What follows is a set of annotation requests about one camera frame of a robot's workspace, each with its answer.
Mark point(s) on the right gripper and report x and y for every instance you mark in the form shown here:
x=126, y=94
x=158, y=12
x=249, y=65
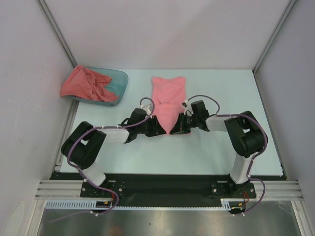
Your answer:
x=180, y=127

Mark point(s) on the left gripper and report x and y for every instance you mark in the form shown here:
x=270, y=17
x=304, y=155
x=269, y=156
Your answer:
x=156, y=129

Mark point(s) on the light pink t shirt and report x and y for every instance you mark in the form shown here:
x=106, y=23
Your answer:
x=168, y=96

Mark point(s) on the teal plastic bin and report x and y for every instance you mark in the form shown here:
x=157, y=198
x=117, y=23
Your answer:
x=118, y=86

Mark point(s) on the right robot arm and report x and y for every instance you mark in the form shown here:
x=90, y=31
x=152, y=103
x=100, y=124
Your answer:
x=247, y=137

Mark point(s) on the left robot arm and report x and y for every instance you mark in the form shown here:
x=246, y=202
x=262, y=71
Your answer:
x=82, y=147

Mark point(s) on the salmon red t shirt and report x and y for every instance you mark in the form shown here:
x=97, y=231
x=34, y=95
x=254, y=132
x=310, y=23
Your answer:
x=88, y=84

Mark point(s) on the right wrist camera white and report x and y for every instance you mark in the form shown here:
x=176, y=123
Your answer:
x=186, y=105

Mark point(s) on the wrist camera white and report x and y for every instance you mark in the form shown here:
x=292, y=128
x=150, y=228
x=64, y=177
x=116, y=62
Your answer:
x=186, y=105
x=148, y=109

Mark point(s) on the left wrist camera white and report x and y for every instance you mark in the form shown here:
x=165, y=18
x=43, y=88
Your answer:
x=148, y=109

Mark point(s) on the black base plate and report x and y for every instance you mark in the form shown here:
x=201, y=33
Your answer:
x=131, y=190

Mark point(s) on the aluminium front rail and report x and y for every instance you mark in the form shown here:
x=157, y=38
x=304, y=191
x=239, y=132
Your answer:
x=71, y=189

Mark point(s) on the right aluminium corner post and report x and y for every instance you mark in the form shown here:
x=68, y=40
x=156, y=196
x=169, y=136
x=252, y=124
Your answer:
x=275, y=33

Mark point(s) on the aluminium corner post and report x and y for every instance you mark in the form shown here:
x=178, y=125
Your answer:
x=56, y=31
x=275, y=33

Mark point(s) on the left aluminium corner post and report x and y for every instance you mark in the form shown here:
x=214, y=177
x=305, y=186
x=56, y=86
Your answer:
x=56, y=31

